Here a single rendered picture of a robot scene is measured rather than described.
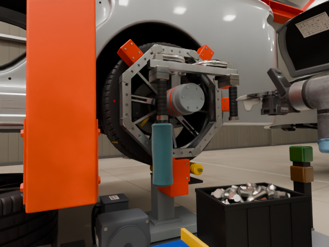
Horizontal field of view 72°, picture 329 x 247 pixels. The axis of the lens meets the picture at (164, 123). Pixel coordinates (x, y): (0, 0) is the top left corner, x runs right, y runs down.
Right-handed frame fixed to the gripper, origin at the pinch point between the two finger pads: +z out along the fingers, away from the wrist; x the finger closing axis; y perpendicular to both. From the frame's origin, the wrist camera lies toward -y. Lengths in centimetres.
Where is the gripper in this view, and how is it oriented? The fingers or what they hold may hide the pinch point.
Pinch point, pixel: (249, 99)
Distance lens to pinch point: 97.7
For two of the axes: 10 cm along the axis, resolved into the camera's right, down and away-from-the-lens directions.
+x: 9.1, 0.0, 4.1
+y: 0.2, 10.0, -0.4
